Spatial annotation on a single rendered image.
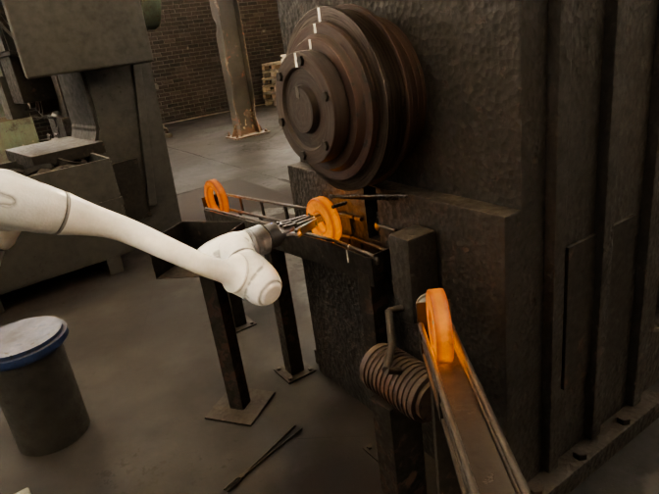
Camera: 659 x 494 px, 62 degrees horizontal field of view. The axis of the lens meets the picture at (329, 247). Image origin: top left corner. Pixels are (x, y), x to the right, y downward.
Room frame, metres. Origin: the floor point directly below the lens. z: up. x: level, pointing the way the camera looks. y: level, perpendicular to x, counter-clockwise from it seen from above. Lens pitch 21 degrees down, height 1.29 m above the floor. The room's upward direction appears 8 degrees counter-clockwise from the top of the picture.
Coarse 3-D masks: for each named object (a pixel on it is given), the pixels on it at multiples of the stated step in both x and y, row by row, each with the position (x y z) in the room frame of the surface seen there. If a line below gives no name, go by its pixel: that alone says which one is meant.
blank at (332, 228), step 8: (312, 200) 1.63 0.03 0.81; (320, 200) 1.60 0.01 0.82; (328, 200) 1.60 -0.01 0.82; (312, 208) 1.64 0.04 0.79; (320, 208) 1.60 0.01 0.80; (328, 208) 1.58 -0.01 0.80; (328, 216) 1.57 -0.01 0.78; (336, 216) 1.57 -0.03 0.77; (320, 224) 1.65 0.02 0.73; (328, 224) 1.58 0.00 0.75; (336, 224) 1.56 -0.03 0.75; (320, 232) 1.63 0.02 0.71; (328, 232) 1.58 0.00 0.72; (336, 232) 1.56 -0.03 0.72
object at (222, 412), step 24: (192, 240) 1.91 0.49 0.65; (168, 264) 1.80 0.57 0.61; (216, 288) 1.73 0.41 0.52; (216, 312) 1.73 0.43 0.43; (216, 336) 1.74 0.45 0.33; (240, 360) 1.77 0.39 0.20; (240, 384) 1.74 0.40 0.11; (216, 408) 1.76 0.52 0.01; (240, 408) 1.73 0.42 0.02; (264, 408) 1.73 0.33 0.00
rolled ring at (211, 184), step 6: (210, 180) 2.40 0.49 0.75; (216, 180) 2.40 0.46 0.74; (204, 186) 2.46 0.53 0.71; (210, 186) 2.41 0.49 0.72; (216, 186) 2.36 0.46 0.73; (222, 186) 2.37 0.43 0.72; (204, 192) 2.48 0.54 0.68; (210, 192) 2.46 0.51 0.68; (216, 192) 2.36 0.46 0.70; (222, 192) 2.35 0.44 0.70; (210, 198) 2.46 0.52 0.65; (222, 198) 2.34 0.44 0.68; (210, 204) 2.45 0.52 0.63; (216, 204) 2.46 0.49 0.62; (222, 204) 2.33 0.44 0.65; (222, 210) 2.34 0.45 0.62; (228, 210) 2.36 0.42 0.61
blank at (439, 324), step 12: (432, 300) 0.95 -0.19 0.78; (444, 300) 0.95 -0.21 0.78; (432, 312) 0.93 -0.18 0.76; (444, 312) 0.93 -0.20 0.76; (432, 324) 0.94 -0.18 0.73; (444, 324) 0.91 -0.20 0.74; (432, 336) 0.99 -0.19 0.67; (444, 336) 0.90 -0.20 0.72; (432, 348) 0.97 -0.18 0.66; (444, 348) 0.90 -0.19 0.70; (444, 360) 0.91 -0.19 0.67
